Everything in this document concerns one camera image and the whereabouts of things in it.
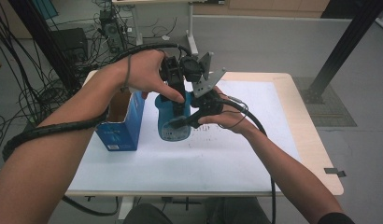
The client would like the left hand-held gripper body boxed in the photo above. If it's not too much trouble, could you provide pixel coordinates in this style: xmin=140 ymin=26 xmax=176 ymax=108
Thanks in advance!
xmin=161 ymin=50 xmax=214 ymax=84

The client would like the grey wrist strap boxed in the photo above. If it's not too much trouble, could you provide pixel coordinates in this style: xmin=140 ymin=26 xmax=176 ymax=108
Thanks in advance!
xmin=120 ymin=54 xmax=133 ymax=93

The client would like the thin black wire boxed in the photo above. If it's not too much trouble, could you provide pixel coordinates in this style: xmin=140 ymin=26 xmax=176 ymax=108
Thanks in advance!
xmin=217 ymin=92 xmax=250 ymax=130

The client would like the grey tape piece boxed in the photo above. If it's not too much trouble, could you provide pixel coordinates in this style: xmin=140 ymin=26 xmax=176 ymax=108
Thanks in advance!
xmin=323 ymin=167 xmax=348 ymax=178

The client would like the black metal frame post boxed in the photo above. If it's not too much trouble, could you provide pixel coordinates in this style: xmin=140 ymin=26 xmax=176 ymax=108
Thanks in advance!
xmin=301 ymin=0 xmax=383 ymax=105

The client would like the white paper sheet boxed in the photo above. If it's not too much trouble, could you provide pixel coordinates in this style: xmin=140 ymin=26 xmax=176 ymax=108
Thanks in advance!
xmin=67 ymin=79 xmax=302 ymax=193

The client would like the person's right hand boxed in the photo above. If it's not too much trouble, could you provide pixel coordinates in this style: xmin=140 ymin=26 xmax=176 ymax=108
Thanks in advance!
xmin=197 ymin=87 xmax=259 ymax=136

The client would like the blue cardboard box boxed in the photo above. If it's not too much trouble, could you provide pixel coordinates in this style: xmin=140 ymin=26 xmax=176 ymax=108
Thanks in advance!
xmin=95 ymin=90 xmax=148 ymax=152

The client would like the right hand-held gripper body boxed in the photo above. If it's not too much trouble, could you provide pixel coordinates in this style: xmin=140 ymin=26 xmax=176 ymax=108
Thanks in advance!
xmin=189 ymin=67 xmax=227 ymax=129

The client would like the person's left hand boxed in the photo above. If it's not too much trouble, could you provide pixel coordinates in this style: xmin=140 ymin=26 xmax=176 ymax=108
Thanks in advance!
xmin=113 ymin=49 xmax=186 ymax=105

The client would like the black box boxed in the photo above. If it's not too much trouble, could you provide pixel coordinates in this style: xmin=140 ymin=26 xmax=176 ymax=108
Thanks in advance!
xmin=50 ymin=27 xmax=90 ymax=63

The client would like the dark slanted stand post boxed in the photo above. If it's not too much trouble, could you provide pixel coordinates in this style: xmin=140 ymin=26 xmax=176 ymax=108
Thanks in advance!
xmin=7 ymin=0 xmax=82 ymax=91

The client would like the blue plastic bottle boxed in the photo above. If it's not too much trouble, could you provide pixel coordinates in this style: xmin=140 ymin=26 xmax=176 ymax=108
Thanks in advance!
xmin=154 ymin=91 xmax=193 ymax=143

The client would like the smooth black cable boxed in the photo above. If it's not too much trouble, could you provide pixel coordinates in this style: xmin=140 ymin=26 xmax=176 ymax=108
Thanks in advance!
xmin=217 ymin=97 xmax=277 ymax=224

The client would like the tangle of black floor cables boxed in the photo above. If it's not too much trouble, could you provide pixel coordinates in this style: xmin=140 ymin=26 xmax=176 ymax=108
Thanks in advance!
xmin=0 ymin=0 xmax=102 ymax=158

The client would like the computer tower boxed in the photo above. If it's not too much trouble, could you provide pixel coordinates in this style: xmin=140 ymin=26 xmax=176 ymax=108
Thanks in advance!
xmin=99 ymin=8 xmax=127 ymax=54

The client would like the thick black sleeved cable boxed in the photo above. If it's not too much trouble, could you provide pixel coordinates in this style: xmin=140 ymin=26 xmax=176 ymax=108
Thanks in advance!
xmin=2 ymin=42 xmax=193 ymax=162

